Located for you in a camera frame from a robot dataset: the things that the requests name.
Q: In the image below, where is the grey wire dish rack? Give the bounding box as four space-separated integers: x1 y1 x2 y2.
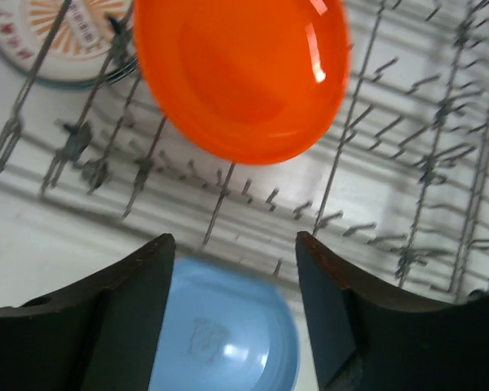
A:
0 1 489 304

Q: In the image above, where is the blue plate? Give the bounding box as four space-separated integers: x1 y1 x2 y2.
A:
148 257 300 391

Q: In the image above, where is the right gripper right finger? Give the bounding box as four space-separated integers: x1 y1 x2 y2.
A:
296 231 489 390

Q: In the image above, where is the small orange plate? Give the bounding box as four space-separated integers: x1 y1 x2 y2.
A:
134 1 350 165

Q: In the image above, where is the white plate brown floral pattern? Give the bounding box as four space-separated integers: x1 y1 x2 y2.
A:
0 0 138 85

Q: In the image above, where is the white plate teal quatrefoil design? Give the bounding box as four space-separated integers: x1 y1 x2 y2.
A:
0 51 139 90

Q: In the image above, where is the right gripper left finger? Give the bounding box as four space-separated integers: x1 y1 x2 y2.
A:
0 234 175 390

